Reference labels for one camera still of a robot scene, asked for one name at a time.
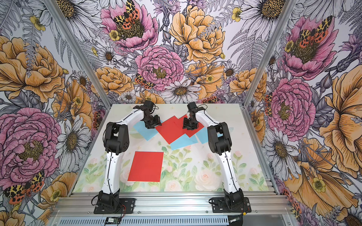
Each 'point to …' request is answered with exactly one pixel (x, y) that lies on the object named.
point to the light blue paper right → (202, 135)
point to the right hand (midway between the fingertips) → (185, 129)
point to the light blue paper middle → (183, 141)
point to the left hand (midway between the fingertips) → (158, 128)
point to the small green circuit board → (113, 220)
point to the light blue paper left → (141, 127)
